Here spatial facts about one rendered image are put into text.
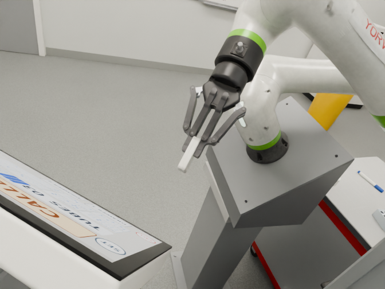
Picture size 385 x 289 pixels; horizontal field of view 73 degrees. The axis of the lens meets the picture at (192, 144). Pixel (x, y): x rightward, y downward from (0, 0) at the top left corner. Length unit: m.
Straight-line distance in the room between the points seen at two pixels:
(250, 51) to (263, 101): 0.24
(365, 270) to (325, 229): 0.93
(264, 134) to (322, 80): 0.22
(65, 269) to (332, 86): 0.78
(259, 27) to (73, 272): 0.52
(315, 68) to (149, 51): 3.08
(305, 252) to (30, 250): 1.27
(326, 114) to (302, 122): 2.64
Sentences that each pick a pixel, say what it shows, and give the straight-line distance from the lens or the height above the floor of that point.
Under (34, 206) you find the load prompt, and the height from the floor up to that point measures 1.16.
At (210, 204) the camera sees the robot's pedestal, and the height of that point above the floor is 0.60.
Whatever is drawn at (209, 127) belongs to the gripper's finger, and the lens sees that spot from 0.51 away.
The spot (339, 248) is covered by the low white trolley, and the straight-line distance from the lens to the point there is 1.30.
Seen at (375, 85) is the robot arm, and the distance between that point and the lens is 0.63.
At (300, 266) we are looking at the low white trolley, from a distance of 1.49.
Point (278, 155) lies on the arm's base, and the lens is 0.90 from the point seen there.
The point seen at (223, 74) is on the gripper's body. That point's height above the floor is 1.26.
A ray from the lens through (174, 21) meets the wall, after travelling 3.70.
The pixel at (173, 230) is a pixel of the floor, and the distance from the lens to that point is 1.77.
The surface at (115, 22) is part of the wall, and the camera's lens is 3.62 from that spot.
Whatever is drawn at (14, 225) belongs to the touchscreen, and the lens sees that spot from 0.32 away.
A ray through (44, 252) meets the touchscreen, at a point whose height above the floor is 1.19.
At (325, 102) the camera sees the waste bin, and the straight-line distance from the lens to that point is 3.58.
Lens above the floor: 1.44
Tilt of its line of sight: 36 degrees down
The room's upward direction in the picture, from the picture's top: 17 degrees clockwise
